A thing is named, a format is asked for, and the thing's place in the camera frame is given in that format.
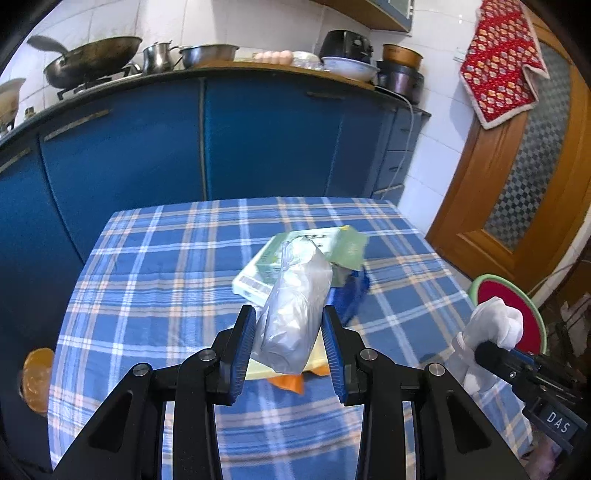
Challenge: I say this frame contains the white tissue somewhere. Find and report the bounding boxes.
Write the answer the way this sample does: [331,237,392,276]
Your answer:
[446,296,523,395]

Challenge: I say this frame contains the orange plastic bag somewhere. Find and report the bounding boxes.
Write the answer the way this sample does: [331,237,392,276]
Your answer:
[267,364,329,395]

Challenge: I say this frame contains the white plastic bag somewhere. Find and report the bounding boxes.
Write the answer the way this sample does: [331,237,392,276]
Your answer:
[252,264,332,375]

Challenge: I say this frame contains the blue kitchen cabinet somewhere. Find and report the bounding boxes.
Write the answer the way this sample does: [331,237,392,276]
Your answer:
[1,70,428,479]

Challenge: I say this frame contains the red green plastic basin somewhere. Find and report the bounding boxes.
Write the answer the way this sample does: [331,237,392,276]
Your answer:
[468,274,548,355]

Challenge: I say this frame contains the orange round object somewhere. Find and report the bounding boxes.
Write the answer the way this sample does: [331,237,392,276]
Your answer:
[19,347,54,416]

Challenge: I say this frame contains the blue plaid tablecloth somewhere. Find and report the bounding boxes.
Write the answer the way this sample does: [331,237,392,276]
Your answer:
[46,196,537,480]

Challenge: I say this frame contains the blue plastic bag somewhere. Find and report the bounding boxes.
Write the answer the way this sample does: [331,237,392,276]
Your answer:
[327,267,370,326]

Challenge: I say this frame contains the wooden door with glass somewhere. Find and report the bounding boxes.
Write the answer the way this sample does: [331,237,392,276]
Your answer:
[427,3,590,291]

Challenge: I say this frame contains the green white carton box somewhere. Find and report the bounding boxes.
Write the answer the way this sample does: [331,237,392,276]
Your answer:
[231,225,369,306]

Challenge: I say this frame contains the red patterned quilted cloth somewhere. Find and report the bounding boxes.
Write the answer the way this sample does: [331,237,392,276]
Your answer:
[460,0,550,130]

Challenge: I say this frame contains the dark stacked cooking pot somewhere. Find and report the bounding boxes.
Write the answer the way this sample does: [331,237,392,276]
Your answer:
[377,61,424,105]

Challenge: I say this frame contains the brown pot on top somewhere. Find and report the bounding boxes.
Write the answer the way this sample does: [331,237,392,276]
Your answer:
[382,43,423,70]

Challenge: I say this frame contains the white blue bowl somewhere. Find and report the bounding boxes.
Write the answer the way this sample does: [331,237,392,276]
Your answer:
[322,56,379,83]

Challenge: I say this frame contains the black air fryer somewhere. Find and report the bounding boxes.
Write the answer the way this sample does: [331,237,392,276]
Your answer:
[318,30,373,63]

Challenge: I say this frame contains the black wok pan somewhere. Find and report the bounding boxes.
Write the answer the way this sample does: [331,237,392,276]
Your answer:
[27,35,142,89]

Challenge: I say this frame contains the steel kettle pot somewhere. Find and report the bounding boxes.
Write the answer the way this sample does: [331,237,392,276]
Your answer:
[142,42,179,75]

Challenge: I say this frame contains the eggs on counter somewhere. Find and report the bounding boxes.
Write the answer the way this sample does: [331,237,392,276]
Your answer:
[252,50,294,66]

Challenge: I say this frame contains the steel mixing bowl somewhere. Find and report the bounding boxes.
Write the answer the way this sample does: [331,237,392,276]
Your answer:
[179,44,239,69]

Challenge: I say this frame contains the grey power cable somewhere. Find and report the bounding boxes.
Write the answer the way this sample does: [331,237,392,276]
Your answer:
[373,85,415,195]

